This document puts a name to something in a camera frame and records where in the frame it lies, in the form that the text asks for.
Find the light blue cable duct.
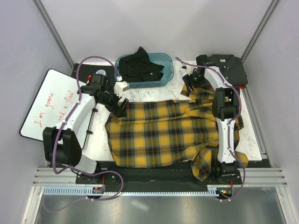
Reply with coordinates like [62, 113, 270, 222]
[43, 186, 220, 196]

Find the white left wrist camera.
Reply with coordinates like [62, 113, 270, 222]
[114, 81, 130, 97]

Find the aluminium frame rail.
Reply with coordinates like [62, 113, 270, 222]
[33, 168, 287, 187]

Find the small blue white jar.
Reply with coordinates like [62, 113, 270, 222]
[96, 70, 107, 76]

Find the teal plastic bin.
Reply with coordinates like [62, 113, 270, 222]
[115, 49, 174, 89]

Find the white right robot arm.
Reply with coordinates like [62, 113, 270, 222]
[182, 55, 242, 184]

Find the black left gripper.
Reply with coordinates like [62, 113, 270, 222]
[98, 86, 128, 118]

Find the white dry-erase board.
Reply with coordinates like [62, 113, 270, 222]
[20, 69, 78, 141]

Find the black shirt in bin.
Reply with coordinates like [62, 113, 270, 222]
[119, 47, 164, 83]

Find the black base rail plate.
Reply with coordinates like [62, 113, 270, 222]
[49, 160, 243, 192]

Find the black mat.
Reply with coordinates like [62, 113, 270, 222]
[78, 64, 116, 93]

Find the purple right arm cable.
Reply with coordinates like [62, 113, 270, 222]
[175, 56, 247, 203]

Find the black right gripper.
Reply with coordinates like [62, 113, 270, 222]
[182, 70, 205, 93]

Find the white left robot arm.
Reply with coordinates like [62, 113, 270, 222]
[43, 74, 130, 183]

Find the folded dark striped shirt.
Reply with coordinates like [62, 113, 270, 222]
[203, 54, 248, 86]

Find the yellow plaid long sleeve shirt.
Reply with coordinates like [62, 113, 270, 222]
[104, 84, 249, 183]

